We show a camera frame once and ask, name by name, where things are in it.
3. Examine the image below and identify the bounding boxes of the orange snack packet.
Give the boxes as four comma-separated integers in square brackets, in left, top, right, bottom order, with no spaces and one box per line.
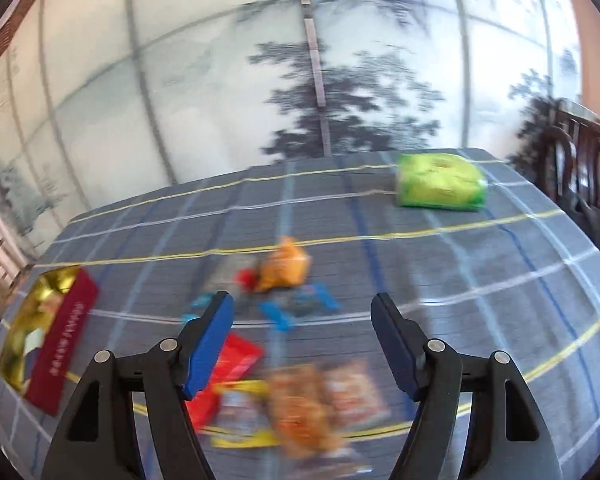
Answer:
[255,236,312,293]

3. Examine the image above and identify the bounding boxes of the dark wooden chair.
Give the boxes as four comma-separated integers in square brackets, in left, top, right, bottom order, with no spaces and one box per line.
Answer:
[517,97,600,261]

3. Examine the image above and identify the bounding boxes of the reddish brown snack packet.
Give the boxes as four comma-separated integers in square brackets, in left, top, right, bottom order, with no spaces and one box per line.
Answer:
[325,360,392,428]

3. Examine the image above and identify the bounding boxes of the red and gold tin box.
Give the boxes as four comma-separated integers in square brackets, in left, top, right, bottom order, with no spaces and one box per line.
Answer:
[0,266,101,417]

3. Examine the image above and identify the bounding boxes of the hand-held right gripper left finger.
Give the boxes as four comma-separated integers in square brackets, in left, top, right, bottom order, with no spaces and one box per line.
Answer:
[41,290,236,480]

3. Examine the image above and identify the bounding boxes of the light blue and navy packet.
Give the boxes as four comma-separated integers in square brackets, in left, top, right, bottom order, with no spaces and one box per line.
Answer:
[260,282,341,333]

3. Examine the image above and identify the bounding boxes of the clear packet of brown snacks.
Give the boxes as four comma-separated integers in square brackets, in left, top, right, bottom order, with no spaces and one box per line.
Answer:
[267,366,346,461]

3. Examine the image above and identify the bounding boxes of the red snack packet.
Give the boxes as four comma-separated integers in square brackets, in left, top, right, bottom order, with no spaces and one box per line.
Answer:
[185,332,265,431]

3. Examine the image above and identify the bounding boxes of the green snack packet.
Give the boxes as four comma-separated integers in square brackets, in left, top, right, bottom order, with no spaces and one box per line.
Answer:
[395,152,488,212]

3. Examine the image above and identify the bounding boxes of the yellow snack packet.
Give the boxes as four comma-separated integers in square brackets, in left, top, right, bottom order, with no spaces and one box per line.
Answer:
[210,380,281,450]

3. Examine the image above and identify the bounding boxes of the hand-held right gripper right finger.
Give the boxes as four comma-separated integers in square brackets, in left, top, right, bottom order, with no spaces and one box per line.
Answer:
[370,292,563,480]

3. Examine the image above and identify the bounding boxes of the light wooden chair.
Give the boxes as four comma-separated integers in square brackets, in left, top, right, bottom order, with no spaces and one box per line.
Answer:
[0,237,31,291]

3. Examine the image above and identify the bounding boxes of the blue plaid tablecloth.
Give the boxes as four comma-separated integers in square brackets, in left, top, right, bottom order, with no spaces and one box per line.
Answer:
[0,147,600,480]

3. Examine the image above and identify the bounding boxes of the ink-painted folding screen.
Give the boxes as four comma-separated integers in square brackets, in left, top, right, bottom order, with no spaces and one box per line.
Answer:
[0,0,586,261]

